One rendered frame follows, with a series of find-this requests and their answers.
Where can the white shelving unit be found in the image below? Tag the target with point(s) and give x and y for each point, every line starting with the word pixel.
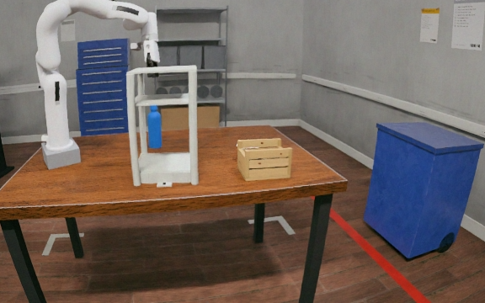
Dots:
pixel 182 167

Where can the small wooden crate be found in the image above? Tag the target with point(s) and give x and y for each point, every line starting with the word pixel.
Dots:
pixel 276 165

